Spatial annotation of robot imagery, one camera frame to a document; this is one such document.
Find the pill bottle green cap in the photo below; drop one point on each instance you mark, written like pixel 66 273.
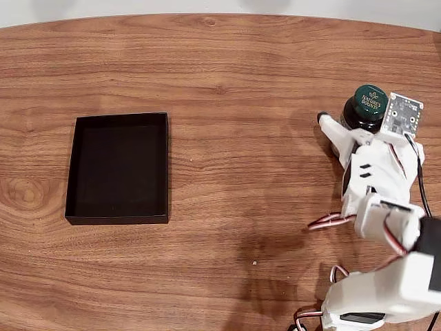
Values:
pixel 368 101

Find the camera board on white mount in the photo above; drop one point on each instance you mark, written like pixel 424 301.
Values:
pixel 401 113

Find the black open box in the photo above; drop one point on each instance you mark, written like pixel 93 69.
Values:
pixel 117 169

